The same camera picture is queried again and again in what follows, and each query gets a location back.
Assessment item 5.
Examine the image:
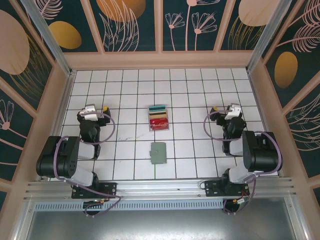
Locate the grey metal panel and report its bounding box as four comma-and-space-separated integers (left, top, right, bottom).
24, 198, 305, 240

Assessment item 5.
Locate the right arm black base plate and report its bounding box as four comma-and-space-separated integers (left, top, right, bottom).
204, 180, 251, 198

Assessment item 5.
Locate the aluminium corner post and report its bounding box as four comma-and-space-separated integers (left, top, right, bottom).
21, 0, 76, 77
246, 0, 292, 73

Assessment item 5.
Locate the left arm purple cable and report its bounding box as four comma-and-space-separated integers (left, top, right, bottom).
53, 111, 123, 218

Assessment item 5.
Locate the teal card stack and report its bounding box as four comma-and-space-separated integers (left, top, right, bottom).
149, 104, 167, 113

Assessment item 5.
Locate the clear acrylic card stand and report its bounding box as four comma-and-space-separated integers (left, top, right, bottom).
147, 103, 171, 133

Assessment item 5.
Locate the aluminium frame rail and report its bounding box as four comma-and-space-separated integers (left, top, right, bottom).
23, 177, 298, 201

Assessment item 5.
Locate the gold card stack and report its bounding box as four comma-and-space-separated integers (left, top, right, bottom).
149, 111, 168, 120

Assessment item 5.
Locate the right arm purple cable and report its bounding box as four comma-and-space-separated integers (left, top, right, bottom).
203, 109, 284, 216

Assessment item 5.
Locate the green circuit board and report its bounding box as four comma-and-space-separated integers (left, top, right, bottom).
234, 197, 249, 208

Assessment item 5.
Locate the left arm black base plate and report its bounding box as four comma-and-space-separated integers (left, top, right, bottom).
71, 181, 118, 200

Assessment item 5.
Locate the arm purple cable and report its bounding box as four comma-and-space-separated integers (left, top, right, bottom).
53, 111, 123, 218
203, 109, 284, 216

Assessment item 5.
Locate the slotted grey cable duct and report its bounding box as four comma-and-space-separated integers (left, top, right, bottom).
33, 199, 225, 212

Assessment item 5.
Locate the green card holder wallet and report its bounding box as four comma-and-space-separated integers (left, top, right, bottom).
149, 141, 168, 166

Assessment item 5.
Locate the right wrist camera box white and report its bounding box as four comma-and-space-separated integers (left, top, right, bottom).
224, 103, 242, 121

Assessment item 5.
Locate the red card stack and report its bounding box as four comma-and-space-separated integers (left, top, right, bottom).
149, 118, 169, 131

